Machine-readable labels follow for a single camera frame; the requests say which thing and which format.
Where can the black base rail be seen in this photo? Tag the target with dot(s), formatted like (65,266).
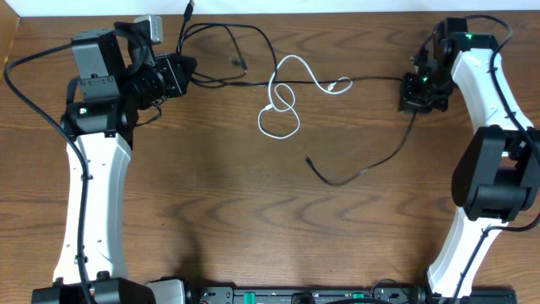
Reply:
(392,293)

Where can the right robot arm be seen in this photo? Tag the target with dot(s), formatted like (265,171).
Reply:
(498,175)

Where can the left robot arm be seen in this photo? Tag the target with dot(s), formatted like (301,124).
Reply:
(119,76)

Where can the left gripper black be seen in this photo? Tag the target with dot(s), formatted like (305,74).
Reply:
(178,73)

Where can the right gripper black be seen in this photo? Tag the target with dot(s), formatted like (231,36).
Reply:
(409,100)

